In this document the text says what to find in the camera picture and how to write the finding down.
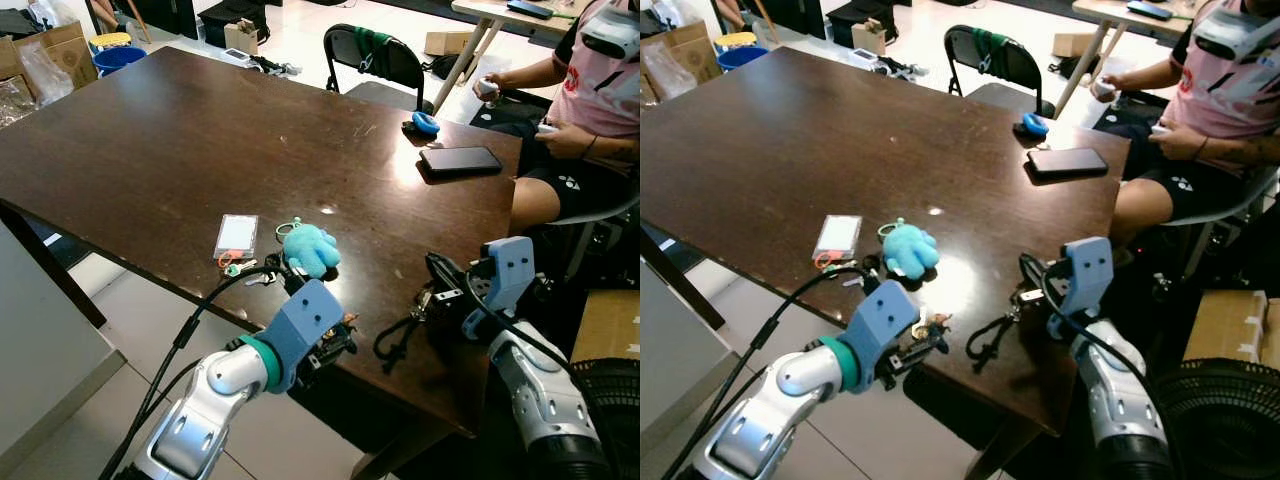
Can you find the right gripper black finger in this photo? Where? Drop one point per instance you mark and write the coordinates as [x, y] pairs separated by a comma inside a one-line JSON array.
[[1037, 270], [1030, 284], [443, 283], [450, 268]]

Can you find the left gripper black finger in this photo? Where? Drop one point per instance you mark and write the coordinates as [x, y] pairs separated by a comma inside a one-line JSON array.
[[343, 330], [932, 335], [935, 351], [347, 346]]

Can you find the person left forearm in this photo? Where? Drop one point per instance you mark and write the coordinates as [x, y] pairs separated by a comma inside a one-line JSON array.
[[1240, 150], [615, 150]]

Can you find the person right forearm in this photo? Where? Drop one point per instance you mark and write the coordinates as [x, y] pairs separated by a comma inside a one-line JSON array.
[[535, 75], [1155, 74]]

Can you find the person left hand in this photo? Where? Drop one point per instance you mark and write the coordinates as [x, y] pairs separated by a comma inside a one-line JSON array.
[[1182, 143], [570, 142]]

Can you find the person right hand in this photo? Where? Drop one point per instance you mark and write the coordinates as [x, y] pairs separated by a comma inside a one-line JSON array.
[[499, 86], [1119, 88]]

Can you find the black smartphone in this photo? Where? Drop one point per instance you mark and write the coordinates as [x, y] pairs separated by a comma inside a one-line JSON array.
[[1068, 163], [460, 162]]

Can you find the closed cardboard box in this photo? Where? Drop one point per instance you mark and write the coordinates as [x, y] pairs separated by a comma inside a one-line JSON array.
[[608, 325], [1225, 325]]

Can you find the blue and black round object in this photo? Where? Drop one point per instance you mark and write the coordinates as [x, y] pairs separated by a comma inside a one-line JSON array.
[[1035, 126], [425, 124]]

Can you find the grey chair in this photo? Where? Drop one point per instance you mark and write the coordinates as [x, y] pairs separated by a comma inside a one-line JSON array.
[[610, 208], [1240, 205]]

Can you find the brown wooden table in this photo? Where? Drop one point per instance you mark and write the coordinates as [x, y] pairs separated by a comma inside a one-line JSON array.
[[880, 150], [250, 150]]

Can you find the small black bag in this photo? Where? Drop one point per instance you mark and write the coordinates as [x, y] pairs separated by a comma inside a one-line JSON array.
[[450, 66], [1075, 68]]

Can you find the black folding chair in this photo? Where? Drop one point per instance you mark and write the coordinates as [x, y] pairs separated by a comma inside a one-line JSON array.
[[1015, 62], [400, 60]]

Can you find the flat cardboard box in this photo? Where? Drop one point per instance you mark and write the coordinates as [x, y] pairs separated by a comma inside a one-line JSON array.
[[448, 43], [1072, 44]]

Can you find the person in pink shirt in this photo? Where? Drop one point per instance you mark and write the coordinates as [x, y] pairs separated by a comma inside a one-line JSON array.
[[600, 95], [1230, 95]]

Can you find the green cloth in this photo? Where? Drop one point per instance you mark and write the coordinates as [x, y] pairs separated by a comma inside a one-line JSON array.
[[373, 38], [992, 40]]

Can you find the light wooden table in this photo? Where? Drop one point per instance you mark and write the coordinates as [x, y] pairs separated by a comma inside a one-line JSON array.
[[490, 10], [1105, 10]]

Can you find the black flat device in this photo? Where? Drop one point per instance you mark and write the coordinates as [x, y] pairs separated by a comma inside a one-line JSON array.
[[528, 9], [1150, 10]]

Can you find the grey VR headset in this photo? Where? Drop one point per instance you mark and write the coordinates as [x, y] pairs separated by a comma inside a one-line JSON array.
[[610, 35], [1230, 38]]

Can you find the small cardboard box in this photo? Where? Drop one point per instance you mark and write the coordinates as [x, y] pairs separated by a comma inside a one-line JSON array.
[[868, 40], [241, 38]]

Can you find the clear plastic bag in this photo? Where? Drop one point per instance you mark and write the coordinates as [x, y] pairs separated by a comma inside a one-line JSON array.
[[668, 72], [45, 72], [15, 100]]

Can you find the large cardboard box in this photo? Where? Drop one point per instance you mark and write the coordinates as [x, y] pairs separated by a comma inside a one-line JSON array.
[[70, 55], [690, 50]]

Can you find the blue bucket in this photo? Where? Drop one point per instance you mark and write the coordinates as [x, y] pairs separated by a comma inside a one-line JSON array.
[[742, 58], [118, 60]]

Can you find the black case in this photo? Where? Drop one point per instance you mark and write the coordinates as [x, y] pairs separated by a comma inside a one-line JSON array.
[[790, 15], [165, 15]]

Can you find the yellow round lid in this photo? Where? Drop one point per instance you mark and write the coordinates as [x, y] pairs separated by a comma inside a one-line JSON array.
[[110, 40], [735, 40]]

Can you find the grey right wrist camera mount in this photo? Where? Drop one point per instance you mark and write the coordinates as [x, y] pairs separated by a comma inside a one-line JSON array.
[[1088, 268], [512, 265]]

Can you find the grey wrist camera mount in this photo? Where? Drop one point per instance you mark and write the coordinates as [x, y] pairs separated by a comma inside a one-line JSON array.
[[512, 265], [305, 320], [885, 320], [1088, 268]]

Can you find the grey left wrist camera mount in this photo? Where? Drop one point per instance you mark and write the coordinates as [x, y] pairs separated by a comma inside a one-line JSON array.
[[885, 320], [305, 320]]

